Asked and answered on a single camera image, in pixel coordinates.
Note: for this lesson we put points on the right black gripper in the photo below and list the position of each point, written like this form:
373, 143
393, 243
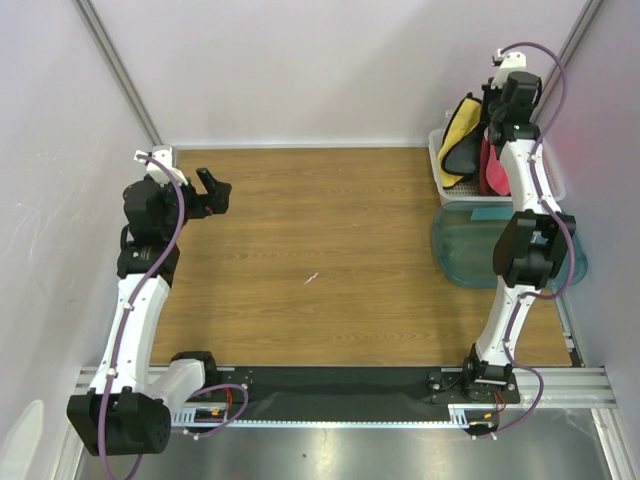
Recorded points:
488, 93

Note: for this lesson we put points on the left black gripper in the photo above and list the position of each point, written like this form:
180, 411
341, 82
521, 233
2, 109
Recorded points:
212, 203

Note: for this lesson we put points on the yellow and black towel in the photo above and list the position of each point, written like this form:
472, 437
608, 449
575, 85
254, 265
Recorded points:
459, 156

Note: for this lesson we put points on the pink and black towel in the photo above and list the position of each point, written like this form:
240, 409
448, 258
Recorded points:
493, 179

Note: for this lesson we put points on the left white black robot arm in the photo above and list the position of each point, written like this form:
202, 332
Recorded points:
123, 411

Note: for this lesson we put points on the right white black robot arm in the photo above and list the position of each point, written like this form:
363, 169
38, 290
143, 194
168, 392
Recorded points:
491, 360

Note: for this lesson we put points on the white perforated plastic basket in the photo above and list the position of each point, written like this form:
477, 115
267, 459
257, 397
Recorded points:
470, 191

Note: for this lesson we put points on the teal transparent plastic tray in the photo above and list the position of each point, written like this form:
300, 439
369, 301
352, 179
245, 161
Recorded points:
479, 244

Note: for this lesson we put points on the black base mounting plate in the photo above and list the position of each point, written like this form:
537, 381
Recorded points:
352, 394

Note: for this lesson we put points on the white object at left edge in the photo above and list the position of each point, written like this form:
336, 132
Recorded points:
20, 446

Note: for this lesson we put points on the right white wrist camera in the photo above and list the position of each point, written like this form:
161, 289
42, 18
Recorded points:
506, 63

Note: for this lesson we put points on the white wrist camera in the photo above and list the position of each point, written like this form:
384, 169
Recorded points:
161, 164
506, 63

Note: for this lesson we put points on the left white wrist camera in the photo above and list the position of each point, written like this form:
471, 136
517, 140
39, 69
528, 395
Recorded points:
161, 164

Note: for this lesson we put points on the left grey cable duct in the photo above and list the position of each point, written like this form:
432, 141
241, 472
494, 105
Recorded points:
201, 416

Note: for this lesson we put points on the grey cable duct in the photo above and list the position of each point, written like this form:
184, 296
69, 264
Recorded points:
475, 415
201, 416

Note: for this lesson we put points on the aluminium frame rail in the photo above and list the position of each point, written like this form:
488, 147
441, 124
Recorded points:
564, 387

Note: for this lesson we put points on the right grey cable duct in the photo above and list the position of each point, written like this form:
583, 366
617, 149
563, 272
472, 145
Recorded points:
475, 415

